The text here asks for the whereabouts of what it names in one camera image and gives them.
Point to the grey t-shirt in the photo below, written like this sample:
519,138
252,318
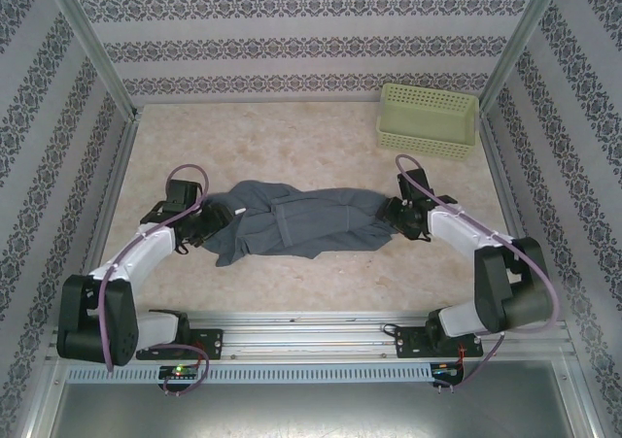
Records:
301,219

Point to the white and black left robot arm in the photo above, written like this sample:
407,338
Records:
146,248

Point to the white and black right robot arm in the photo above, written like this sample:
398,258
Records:
452,224

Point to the pale green plastic basket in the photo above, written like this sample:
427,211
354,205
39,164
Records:
427,127

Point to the circuit board with green light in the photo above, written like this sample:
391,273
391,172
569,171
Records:
180,372

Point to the small circuit board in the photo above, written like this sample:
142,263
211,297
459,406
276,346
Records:
447,370

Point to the grey metal sheet panel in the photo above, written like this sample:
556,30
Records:
311,409

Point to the aluminium side rail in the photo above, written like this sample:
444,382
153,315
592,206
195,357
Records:
104,214
507,190

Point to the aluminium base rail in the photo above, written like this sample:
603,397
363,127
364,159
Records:
311,341

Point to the aluminium frame post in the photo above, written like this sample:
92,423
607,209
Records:
93,44
517,44

